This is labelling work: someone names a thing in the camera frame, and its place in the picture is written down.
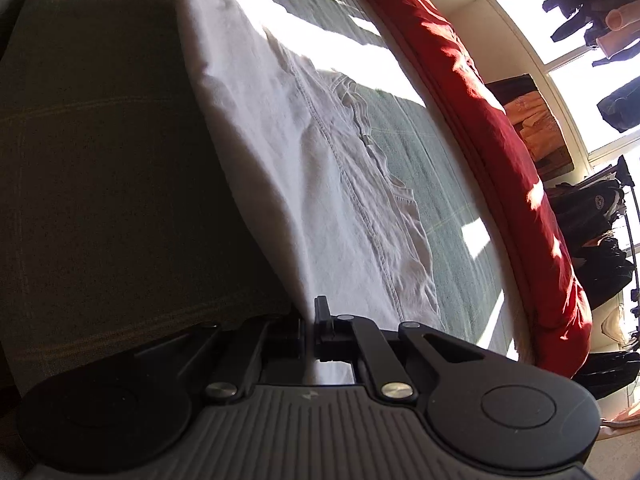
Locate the black garment on hanger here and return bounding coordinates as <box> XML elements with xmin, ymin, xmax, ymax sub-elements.
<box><xmin>575</xmin><ymin>350</ymin><xmax>640</xmax><ymax>401</ymax></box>

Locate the green plaid bed sheet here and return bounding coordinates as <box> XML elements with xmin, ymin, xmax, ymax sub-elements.
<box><xmin>0</xmin><ymin>0</ymin><xmax>521</xmax><ymax>396</ymax></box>

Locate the white printed t-shirt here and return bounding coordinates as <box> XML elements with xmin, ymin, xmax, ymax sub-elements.
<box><xmin>170</xmin><ymin>0</ymin><xmax>446</xmax><ymax>386</ymax></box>

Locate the orange curtain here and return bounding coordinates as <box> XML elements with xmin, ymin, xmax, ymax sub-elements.
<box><xmin>597</xmin><ymin>400</ymin><xmax>640</xmax><ymax>441</ymax></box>

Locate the light orange hanging shirt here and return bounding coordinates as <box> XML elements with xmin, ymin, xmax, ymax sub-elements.
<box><xmin>502</xmin><ymin>94</ymin><xmax>553</xmax><ymax>128</ymax></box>

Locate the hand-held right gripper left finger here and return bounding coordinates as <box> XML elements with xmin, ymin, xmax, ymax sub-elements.
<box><xmin>135</xmin><ymin>313</ymin><xmax>306</xmax><ymax>403</ymax></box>

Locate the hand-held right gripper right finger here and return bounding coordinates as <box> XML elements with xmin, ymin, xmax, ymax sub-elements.
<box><xmin>313</xmin><ymin>296</ymin><xmax>485</xmax><ymax>402</ymax></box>

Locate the white hanging cloth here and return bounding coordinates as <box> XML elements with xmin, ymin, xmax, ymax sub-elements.
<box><xmin>597</xmin><ymin>305</ymin><xmax>631</xmax><ymax>346</ymax></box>

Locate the red quilt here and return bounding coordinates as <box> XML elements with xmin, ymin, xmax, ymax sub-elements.
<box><xmin>332</xmin><ymin>0</ymin><xmax>593</xmax><ymax>378</ymax></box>

